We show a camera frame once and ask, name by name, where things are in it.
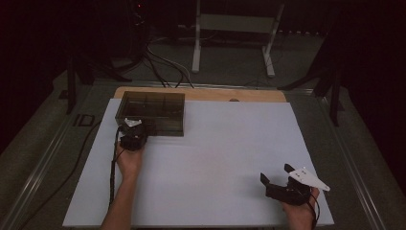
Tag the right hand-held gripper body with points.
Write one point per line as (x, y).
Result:
(293, 193)

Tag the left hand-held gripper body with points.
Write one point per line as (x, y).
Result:
(134, 137)

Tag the smoked acrylic drawer organizer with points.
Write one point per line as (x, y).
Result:
(159, 108)

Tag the person's right hand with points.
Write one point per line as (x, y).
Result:
(300, 215)

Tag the person's left hand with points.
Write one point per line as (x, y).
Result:
(129, 163)

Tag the white table cover sheet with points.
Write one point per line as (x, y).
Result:
(207, 159)

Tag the black tripod stand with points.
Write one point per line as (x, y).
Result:
(71, 92)
(334, 102)

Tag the white metal stand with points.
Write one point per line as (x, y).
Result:
(197, 48)

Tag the aluminium floor rail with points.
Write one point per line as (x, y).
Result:
(32, 182)
(351, 166)

